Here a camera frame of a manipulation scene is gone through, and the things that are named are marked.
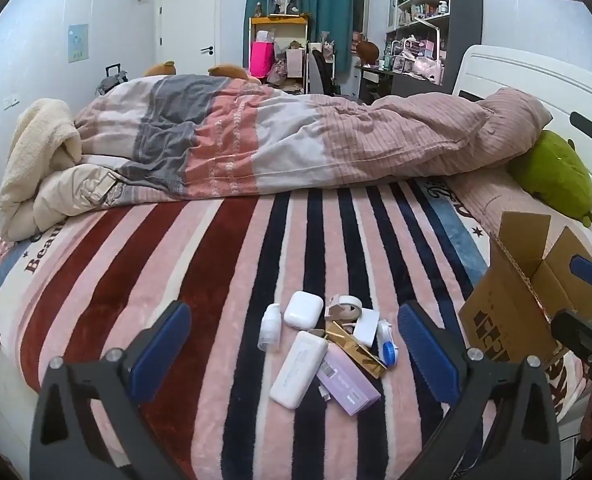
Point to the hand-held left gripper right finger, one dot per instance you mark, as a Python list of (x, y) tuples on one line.
[(428, 355)]

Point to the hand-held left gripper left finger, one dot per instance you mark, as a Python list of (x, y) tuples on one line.
[(158, 345)]

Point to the white blue correction tape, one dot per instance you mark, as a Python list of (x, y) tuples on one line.
[(388, 355)]

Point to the white box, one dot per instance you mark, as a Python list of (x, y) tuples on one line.
[(366, 325)]

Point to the gold box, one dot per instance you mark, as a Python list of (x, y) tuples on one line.
[(358, 352)]

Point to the brown cardboard box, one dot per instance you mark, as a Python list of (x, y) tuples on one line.
[(505, 310)]

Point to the purple box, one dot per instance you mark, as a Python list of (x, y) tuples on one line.
[(348, 385)]

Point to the clear tape roll with dispenser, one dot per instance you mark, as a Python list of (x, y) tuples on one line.
[(343, 312)]

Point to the white power bank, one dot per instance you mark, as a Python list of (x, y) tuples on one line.
[(298, 370)]

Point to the green plush toy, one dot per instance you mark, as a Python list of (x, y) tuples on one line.
[(555, 175)]

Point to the striped fleece blanket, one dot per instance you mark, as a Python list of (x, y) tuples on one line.
[(226, 260)]

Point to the small white bottle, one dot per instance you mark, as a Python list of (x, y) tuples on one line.
[(270, 330)]

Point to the white earbuds case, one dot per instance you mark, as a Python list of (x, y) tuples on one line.
[(303, 310)]

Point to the pink striped pillow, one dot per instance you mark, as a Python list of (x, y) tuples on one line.
[(475, 200)]

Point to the beige padded cover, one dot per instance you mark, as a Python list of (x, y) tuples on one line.
[(76, 195)]

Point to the white headboard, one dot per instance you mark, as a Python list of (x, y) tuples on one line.
[(525, 75)]

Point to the cream fleece blanket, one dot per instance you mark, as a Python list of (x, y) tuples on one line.
[(36, 150)]

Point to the pink grey patchwork quilt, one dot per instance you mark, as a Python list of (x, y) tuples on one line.
[(301, 145)]

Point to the white plastic bag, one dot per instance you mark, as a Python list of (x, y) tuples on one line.
[(425, 67)]

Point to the grey suitcase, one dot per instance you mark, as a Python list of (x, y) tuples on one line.
[(113, 80)]

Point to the brown plush toy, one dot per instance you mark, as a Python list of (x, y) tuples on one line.
[(228, 72), (161, 69)]

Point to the dark desk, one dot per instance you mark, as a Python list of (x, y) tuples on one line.
[(375, 77)]

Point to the grey bookshelf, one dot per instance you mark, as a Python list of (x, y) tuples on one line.
[(455, 10)]

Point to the grey desk chair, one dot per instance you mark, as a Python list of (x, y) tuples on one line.
[(318, 75)]

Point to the pink bag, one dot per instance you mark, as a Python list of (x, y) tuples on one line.
[(262, 57)]

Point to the round brown plush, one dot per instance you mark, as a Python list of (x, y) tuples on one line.
[(366, 51)]

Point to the beige paper bag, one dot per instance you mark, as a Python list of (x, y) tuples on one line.
[(296, 62)]

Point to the white door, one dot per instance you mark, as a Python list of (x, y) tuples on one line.
[(186, 25)]

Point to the yellow shelf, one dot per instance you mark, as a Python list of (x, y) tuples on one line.
[(278, 20)]

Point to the white wall socket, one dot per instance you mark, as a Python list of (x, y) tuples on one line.
[(11, 102)]

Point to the blue wall poster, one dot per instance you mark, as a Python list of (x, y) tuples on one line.
[(77, 42)]

